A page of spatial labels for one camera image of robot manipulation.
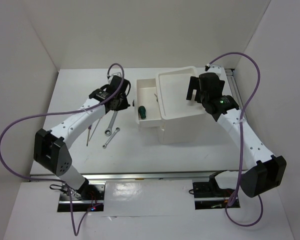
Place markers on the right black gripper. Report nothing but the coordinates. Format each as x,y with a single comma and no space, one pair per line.
194,84

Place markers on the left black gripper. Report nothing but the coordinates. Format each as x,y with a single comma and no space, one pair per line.
124,105

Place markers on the red handled screwdriver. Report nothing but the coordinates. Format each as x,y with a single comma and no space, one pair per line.
94,129

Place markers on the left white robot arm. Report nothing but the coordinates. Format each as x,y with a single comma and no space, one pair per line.
51,147

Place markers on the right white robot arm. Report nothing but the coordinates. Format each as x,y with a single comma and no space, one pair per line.
265,170

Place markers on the short silver combination wrench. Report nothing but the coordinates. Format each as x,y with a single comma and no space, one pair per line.
111,137

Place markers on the long silver ratchet wrench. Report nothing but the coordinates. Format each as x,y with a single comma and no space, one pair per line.
108,131

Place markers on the white drawer cabinet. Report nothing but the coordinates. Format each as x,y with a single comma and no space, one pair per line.
182,119

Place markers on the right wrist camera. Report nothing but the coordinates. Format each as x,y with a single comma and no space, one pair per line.
212,69

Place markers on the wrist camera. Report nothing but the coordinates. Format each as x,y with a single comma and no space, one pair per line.
212,69
118,74

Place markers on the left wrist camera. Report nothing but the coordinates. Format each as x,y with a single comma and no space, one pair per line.
118,74

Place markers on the aluminium side rail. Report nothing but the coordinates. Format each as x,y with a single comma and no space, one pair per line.
230,74

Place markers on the aluminium front rail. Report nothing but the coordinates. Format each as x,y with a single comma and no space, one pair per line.
148,175

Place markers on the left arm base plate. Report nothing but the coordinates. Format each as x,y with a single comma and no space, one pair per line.
92,201

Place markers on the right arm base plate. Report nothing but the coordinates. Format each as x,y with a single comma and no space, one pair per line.
209,196

